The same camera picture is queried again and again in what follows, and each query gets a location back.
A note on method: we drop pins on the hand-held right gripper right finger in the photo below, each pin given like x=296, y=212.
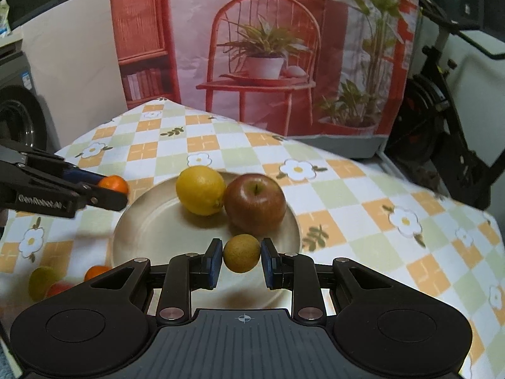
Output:
x=268, y=264

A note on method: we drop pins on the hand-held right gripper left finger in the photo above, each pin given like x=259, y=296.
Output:
x=215, y=264

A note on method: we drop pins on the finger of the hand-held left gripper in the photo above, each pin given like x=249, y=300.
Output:
x=106, y=201
x=85, y=175

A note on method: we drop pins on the tangerine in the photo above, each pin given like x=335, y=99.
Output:
x=116, y=183
x=59, y=289
x=96, y=273

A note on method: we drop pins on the brown longan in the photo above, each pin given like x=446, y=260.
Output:
x=241, y=253

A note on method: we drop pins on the red apple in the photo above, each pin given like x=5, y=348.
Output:
x=255, y=205

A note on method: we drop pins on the beige round plate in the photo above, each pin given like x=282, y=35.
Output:
x=165, y=225

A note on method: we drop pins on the yellow lemon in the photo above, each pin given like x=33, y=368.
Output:
x=200, y=190

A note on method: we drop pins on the green apple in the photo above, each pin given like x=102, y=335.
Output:
x=42, y=282

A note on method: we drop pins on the grey washing machine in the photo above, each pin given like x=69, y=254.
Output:
x=23, y=106

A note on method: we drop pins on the checkered floral tablecloth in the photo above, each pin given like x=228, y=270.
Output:
x=355, y=213

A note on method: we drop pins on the white packet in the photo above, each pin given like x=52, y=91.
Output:
x=4, y=17

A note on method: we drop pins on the black exercise bike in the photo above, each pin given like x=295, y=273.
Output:
x=453, y=126

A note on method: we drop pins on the pink printed wall tapestry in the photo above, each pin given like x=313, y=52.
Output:
x=268, y=8

